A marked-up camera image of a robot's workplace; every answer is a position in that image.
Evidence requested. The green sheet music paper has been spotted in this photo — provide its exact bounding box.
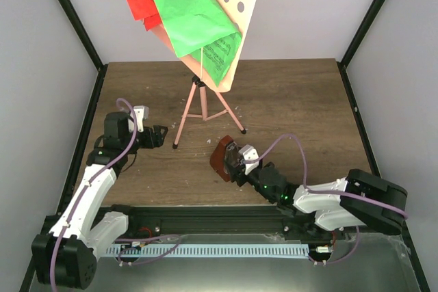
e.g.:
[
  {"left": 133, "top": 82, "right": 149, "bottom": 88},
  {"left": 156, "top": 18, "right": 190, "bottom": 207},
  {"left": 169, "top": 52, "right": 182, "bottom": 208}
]
[{"left": 154, "top": 0, "right": 242, "bottom": 85}]

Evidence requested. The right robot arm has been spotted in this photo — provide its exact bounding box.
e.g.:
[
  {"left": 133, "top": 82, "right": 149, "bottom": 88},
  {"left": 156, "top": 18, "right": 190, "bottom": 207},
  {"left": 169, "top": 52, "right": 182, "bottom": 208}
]
[{"left": 224, "top": 163, "right": 408, "bottom": 239}]

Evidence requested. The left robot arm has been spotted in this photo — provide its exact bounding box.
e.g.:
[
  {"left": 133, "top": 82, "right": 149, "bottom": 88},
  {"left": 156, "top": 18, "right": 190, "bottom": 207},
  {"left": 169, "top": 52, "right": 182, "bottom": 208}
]
[{"left": 31, "top": 105, "right": 168, "bottom": 289}]

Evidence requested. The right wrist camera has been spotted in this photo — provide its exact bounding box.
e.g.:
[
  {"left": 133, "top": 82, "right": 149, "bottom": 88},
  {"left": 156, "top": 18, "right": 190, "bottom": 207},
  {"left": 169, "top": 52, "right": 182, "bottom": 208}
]
[{"left": 238, "top": 144, "right": 259, "bottom": 175}]

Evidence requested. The reddish-brown wooden metronome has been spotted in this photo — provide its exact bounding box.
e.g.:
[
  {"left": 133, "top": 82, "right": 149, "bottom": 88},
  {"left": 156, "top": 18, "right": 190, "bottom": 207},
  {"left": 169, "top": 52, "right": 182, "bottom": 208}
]
[{"left": 209, "top": 135, "right": 234, "bottom": 182}]

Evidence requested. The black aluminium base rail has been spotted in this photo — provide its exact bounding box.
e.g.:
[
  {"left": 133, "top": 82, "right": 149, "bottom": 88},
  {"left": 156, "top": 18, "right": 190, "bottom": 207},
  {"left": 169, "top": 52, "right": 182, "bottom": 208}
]
[{"left": 92, "top": 204, "right": 335, "bottom": 243}]

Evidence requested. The clear plastic metronome cover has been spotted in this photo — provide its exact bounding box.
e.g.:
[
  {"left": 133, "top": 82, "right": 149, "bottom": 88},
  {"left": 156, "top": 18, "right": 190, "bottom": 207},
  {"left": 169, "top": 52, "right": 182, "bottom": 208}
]
[{"left": 224, "top": 142, "right": 243, "bottom": 174}]

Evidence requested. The white slotted cable duct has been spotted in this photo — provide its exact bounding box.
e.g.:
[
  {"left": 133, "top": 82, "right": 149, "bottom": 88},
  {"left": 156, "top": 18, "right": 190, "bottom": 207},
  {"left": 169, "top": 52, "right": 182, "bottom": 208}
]
[{"left": 122, "top": 244, "right": 309, "bottom": 258}]

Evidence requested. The pink music stand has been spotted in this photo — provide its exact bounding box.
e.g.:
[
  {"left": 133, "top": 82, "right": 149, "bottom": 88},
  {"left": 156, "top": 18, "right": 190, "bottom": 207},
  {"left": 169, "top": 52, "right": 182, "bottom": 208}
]
[{"left": 172, "top": 0, "right": 256, "bottom": 149}]

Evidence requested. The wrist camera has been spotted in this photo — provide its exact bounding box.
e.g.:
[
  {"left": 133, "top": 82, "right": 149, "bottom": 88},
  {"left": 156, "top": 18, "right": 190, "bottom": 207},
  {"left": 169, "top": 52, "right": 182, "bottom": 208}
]
[
  {"left": 131, "top": 105, "right": 149, "bottom": 133},
  {"left": 238, "top": 144, "right": 259, "bottom": 175}
]

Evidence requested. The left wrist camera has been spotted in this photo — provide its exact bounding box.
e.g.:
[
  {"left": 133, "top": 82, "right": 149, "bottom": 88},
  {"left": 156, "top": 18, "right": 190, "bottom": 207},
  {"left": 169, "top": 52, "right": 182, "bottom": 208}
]
[{"left": 131, "top": 105, "right": 149, "bottom": 133}]

